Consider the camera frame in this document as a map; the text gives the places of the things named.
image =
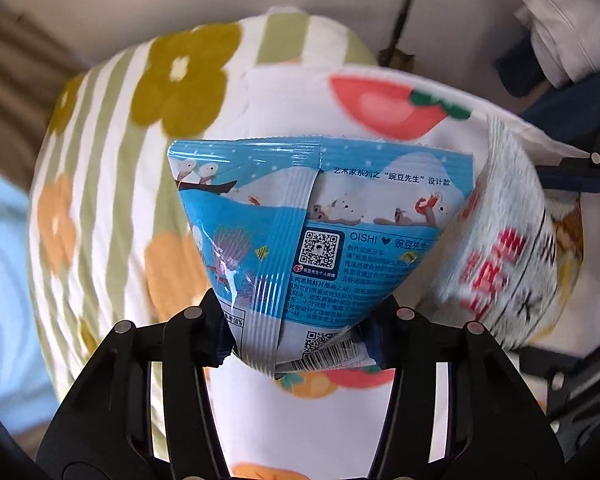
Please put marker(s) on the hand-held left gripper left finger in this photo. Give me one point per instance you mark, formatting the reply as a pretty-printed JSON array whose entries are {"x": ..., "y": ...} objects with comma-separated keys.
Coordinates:
[{"x": 215, "y": 330}]

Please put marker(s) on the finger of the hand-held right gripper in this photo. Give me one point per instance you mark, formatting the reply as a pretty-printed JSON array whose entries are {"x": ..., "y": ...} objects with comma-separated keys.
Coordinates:
[
  {"x": 575, "y": 175},
  {"x": 550, "y": 360}
]

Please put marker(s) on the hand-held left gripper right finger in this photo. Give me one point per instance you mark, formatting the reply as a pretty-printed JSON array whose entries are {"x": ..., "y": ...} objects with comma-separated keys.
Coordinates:
[{"x": 375, "y": 346}]

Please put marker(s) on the white snack packet red print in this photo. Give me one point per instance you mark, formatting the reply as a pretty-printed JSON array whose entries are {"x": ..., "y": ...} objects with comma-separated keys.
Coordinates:
[{"x": 505, "y": 260}]

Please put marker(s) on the blue cartoon-print snack packet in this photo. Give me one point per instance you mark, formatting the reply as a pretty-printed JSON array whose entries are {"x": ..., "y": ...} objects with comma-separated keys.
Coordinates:
[{"x": 330, "y": 220}]

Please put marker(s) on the dark blue cloth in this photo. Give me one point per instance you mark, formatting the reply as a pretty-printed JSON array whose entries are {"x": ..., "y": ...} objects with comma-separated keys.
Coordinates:
[{"x": 545, "y": 95}]

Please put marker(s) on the white fruit-print sheet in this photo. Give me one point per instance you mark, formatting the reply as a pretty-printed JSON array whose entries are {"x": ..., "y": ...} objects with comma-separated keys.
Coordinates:
[{"x": 300, "y": 430}]

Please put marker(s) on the white folded clothes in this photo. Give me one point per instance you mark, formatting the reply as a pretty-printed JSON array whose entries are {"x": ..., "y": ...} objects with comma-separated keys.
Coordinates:
[{"x": 570, "y": 15}]

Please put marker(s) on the floral striped blanket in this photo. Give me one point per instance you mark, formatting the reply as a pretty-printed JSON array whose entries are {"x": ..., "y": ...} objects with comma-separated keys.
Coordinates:
[{"x": 110, "y": 185}]

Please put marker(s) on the blue curtain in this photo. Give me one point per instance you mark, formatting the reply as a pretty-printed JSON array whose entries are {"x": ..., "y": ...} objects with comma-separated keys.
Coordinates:
[{"x": 2, "y": 285}]

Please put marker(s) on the dark stand pole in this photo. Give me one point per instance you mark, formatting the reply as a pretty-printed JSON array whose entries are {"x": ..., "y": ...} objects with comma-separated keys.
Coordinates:
[{"x": 405, "y": 15}]

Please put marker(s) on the brown curtain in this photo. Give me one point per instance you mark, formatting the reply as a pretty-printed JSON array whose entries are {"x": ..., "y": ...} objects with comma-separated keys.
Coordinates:
[{"x": 15, "y": 55}]

